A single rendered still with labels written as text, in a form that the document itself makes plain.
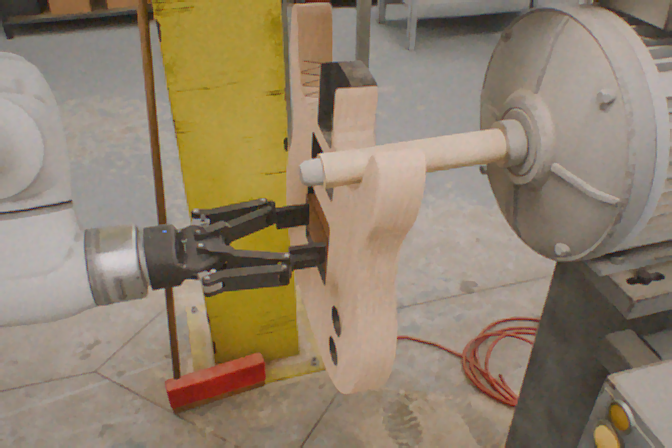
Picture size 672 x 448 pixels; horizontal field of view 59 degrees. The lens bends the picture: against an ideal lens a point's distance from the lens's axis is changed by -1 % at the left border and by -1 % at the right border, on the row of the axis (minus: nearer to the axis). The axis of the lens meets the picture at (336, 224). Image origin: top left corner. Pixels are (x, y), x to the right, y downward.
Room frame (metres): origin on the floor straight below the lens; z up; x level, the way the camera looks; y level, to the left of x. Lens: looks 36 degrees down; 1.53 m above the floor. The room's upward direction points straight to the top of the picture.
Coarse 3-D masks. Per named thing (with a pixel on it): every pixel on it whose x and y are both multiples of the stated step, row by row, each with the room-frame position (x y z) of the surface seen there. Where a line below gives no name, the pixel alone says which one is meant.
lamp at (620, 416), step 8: (616, 400) 0.32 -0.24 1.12; (608, 408) 0.32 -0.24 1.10; (616, 408) 0.31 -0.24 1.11; (624, 408) 0.31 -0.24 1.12; (608, 416) 0.32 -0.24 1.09; (616, 416) 0.31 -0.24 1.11; (624, 416) 0.31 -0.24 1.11; (632, 416) 0.30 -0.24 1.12; (616, 424) 0.31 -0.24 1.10; (624, 424) 0.30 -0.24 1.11; (632, 424) 0.30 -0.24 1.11; (624, 432) 0.30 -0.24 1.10; (632, 432) 0.30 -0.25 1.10
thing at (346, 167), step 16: (400, 144) 0.49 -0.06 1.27; (416, 144) 0.49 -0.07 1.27; (432, 144) 0.50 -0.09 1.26; (448, 144) 0.50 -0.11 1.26; (464, 144) 0.50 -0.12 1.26; (480, 144) 0.50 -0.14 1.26; (496, 144) 0.51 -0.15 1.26; (336, 160) 0.47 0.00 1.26; (352, 160) 0.47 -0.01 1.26; (432, 160) 0.49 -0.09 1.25; (448, 160) 0.49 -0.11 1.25; (464, 160) 0.49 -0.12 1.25; (480, 160) 0.50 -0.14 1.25; (496, 160) 0.51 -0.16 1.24; (336, 176) 0.46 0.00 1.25; (352, 176) 0.46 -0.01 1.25
